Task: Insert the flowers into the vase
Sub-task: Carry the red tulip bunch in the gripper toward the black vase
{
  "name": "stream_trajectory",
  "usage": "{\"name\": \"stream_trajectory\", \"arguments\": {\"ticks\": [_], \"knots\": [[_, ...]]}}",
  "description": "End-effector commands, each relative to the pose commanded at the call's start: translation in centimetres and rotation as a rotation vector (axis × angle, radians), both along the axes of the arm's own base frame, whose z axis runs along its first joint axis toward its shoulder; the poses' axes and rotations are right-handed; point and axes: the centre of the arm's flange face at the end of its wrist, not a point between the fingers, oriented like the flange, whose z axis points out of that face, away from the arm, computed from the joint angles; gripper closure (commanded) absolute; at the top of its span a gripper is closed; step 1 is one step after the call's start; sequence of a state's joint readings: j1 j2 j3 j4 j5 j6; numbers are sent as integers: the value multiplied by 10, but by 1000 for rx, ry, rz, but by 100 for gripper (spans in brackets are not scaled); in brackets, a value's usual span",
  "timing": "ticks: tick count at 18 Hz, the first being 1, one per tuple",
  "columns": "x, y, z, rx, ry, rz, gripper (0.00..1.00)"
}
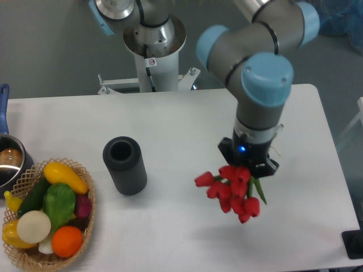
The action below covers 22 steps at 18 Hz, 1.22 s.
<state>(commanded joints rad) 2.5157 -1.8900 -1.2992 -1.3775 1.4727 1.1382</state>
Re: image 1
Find white leek stalk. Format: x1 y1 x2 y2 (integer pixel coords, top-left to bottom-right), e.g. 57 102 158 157
38 233 54 254

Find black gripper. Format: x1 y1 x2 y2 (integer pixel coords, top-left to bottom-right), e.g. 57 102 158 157
218 129 280 179

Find blue mesh bag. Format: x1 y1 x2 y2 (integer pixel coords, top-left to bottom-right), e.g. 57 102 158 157
316 1 362 54

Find dark grey ribbed vase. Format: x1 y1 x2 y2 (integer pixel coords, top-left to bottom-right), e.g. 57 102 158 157
103 136 147 196

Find white onion half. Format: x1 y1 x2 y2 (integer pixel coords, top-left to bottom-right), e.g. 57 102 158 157
16 210 51 244

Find yellow bell pepper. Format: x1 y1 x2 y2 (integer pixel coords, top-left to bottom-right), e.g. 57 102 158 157
2 220 37 249

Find yellow squash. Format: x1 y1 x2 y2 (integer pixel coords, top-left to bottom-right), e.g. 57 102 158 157
44 161 88 194

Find blue handled steel saucepan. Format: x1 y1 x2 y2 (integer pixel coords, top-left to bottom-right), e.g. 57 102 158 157
1 83 33 199

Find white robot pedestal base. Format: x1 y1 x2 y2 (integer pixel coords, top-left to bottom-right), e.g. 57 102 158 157
98 15 201 94

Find green lettuce leaf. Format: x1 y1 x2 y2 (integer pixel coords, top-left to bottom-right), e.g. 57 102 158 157
43 183 76 234

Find yellow banana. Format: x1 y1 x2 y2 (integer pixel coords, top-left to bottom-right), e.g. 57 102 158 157
3 191 23 214

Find red tulip bouquet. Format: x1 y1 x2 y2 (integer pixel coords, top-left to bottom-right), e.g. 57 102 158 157
194 165 267 224

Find purple red radish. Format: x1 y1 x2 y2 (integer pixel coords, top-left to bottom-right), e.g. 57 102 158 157
74 195 92 219

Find woven wicker basket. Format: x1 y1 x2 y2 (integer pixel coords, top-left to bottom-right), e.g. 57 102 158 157
3 158 96 271

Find dark green cucumber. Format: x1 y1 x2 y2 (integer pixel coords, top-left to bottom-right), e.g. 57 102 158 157
17 176 51 218

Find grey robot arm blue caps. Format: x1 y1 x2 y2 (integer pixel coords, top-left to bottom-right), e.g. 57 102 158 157
88 1 320 178

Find orange fruit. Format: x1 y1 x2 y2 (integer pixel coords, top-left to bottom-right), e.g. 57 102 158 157
52 226 83 258

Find black device at table edge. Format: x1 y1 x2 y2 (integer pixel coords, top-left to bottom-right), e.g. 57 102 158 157
341 229 362 260

